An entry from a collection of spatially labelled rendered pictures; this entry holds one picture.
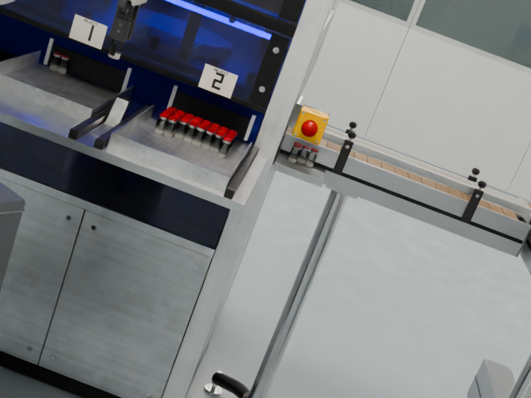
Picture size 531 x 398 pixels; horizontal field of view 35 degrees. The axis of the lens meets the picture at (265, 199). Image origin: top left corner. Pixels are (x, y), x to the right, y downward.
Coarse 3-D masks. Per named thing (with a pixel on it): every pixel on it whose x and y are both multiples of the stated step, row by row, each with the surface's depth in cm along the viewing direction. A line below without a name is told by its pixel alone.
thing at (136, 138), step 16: (144, 112) 195; (128, 128) 184; (144, 128) 195; (112, 144) 173; (128, 144) 172; (144, 144) 184; (160, 144) 188; (176, 144) 192; (192, 144) 197; (144, 160) 173; (160, 160) 172; (176, 160) 172; (192, 160) 185; (208, 160) 189; (224, 160) 193; (240, 160) 186; (192, 176) 172; (208, 176) 172; (224, 176) 172
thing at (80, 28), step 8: (80, 16) 204; (72, 24) 204; (80, 24) 204; (88, 24) 204; (96, 24) 204; (72, 32) 205; (80, 32) 205; (88, 32) 204; (96, 32) 204; (104, 32) 204; (80, 40) 205; (96, 40) 205
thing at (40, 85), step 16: (0, 64) 192; (16, 64) 202; (32, 64) 213; (0, 80) 183; (16, 80) 183; (32, 80) 200; (48, 80) 205; (64, 80) 210; (80, 80) 215; (32, 96) 184; (48, 96) 183; (64, 96) 196; (80, 96) 201; (96, 96) 206; (112, 96) 198; (128, 96) 213; (64, 112) 184; (80, 112) 183; (96, 112) 188
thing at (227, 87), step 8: (208, 72) 204; (216, 72) 204; (224, 72) 203; (200, 80) 205; (208, 80) 204; (224, 80) 204; (232, 80) 204; (208, 88) 205; (224, 88) 204; (232, 88) 204
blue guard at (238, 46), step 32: (32, 0) 204; (64, 0) 203; (96, 0) 202; (160, 0) 200; (160, 32) 203; (192, 32) 202; (224, 32) 201; (256, 32) 200; (160, 64) 205; (192, 64) 204; (224, 64) 203; (256, 64) 202
